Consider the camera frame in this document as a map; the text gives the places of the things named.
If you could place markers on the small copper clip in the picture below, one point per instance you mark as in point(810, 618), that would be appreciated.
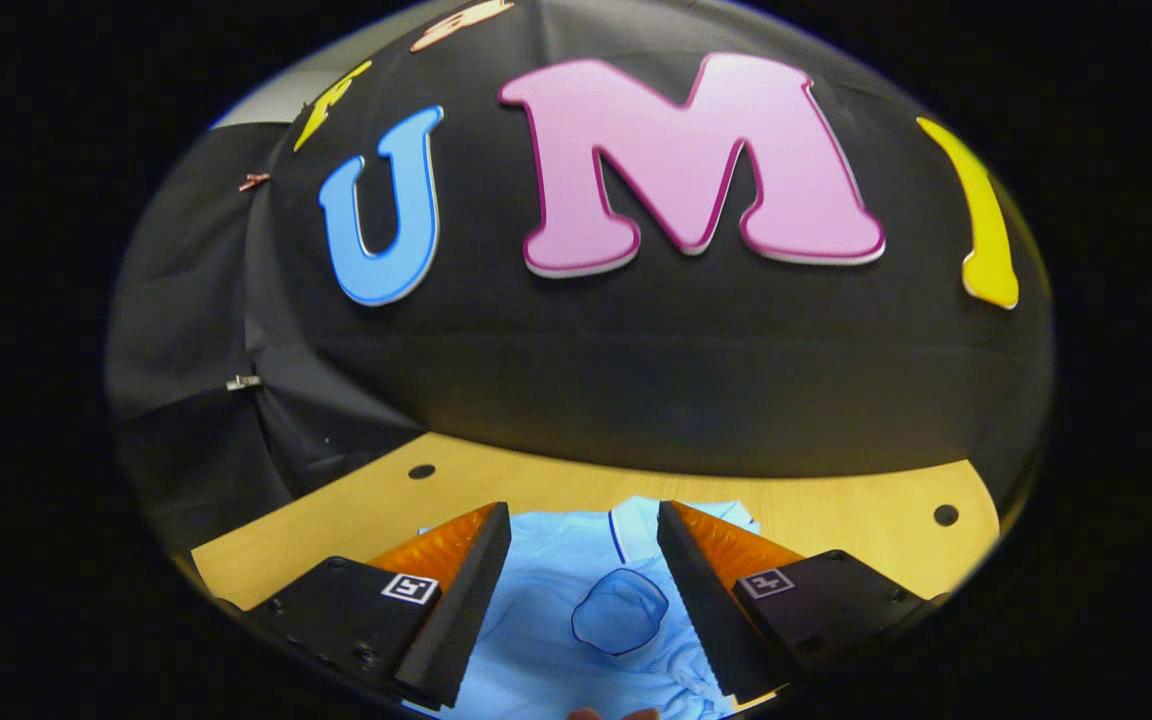
point(254, 181)

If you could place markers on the light blue T-shirt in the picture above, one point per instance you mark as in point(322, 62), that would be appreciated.
point(556, 600)

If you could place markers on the black backdrop cloth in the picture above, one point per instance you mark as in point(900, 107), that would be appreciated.
point(636, 360)

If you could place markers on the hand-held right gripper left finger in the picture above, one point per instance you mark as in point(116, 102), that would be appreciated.
point(461, 620)

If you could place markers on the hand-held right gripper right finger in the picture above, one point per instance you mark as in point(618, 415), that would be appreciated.
point(701, 610)

